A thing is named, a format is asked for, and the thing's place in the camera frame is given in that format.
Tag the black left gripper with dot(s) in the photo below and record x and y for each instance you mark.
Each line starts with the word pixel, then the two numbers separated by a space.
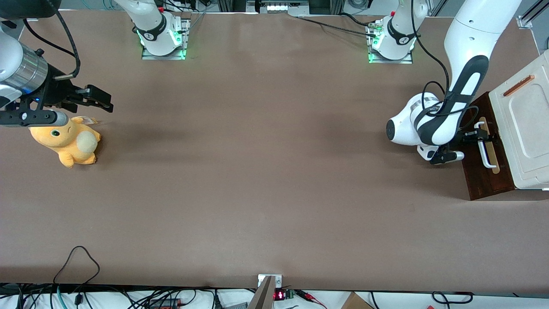
pixel 470 137

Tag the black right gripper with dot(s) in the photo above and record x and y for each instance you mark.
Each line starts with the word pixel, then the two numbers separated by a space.
pixel 57 91

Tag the dark brown wooden drawer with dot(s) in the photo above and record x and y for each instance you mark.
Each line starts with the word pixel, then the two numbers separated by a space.
pixel 476 180

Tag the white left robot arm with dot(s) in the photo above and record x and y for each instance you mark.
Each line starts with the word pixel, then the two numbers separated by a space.
pixel 480 25

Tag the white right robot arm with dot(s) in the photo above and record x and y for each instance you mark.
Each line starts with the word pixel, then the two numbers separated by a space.
pixel 154 25

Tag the yellow plush toy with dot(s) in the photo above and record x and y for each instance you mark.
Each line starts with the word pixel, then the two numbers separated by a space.
pixel 64 143

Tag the brown cardboard piece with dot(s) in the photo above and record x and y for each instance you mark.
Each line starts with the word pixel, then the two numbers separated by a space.
pixel 356 301

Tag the white power strip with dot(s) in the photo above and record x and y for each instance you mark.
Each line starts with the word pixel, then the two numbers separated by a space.
pixel 283 7

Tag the black orange device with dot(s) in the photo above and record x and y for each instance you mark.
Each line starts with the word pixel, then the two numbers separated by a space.
pixel 165 303

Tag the red LED display module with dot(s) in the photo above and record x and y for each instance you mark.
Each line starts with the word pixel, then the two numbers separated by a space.
pixel 281 295

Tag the grey metal bar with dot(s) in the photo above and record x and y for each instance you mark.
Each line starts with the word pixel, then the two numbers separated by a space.
pixel 262 296

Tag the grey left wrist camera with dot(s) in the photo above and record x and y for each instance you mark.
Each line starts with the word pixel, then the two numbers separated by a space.
pixel 448 157

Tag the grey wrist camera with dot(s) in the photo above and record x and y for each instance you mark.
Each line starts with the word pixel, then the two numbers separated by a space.
pixel 53 118
pixel 448 157

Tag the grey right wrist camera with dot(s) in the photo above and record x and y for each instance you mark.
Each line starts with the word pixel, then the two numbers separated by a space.
pixel 53 118

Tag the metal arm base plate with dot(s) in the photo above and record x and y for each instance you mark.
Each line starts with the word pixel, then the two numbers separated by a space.
pixel 409 58
pixel 182 38

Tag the aluminium frame profile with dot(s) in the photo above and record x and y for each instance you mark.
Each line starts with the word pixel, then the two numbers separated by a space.
pixel 526 21

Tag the silver clamp bracket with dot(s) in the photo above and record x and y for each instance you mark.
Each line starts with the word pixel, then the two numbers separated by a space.
pixel 278 281

